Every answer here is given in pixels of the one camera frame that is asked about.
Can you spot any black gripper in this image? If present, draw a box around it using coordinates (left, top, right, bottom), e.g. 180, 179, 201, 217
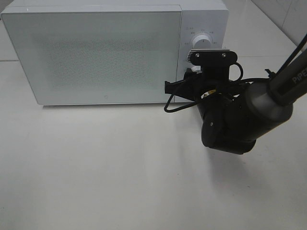
164, 68, 229, 102

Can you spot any white timer knob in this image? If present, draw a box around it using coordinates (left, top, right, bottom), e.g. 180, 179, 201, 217
191, 66, 202, 73

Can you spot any white microwave door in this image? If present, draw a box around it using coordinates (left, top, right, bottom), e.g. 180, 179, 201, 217
2, 11, 181, 105

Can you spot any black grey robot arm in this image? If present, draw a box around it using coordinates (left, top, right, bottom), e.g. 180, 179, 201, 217
165, 49, 307, 154

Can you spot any upper white power knob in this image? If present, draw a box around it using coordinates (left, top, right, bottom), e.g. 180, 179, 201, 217
192, 34, 213, 49

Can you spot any white microwave oven body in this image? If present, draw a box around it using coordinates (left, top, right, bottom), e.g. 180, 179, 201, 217
4, 0, 229, 107

